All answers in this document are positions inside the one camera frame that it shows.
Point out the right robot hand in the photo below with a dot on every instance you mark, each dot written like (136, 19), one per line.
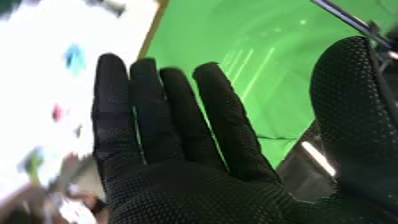
(196, 186)

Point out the green sprig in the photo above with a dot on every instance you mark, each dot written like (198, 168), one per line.
(33, 163)

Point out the pink flower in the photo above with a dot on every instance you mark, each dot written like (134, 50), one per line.
(57, 113)

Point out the white sheet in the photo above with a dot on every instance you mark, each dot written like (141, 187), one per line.
(41, 83)

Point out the black stand pole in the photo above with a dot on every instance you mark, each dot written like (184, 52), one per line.
(349, 18)

